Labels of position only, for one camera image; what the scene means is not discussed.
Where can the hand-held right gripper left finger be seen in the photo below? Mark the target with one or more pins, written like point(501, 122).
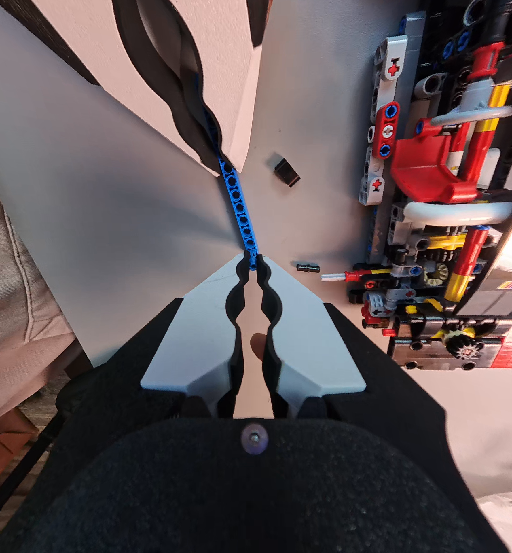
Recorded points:
point(191, 345)

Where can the black lego pin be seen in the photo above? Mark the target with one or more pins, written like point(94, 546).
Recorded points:
point(308, 268)

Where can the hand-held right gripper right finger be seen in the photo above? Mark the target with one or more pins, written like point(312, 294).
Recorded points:
point(316, 345)

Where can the crumpled clear plastic bags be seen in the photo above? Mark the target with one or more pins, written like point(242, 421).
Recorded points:
point(511, 518)

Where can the lego car chassis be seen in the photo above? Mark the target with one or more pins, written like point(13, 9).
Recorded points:
point(433, 173)

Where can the person's right hand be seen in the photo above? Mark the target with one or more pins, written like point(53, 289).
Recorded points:
point(259, 345)

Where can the long blue lego beam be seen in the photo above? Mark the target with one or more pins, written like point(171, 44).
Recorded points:
point(238, 207)

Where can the small black lego piece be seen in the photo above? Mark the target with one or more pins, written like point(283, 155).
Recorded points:
point(287, 173)

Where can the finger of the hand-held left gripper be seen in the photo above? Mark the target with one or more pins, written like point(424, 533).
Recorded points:
point(230, 65)
point(109, 65)

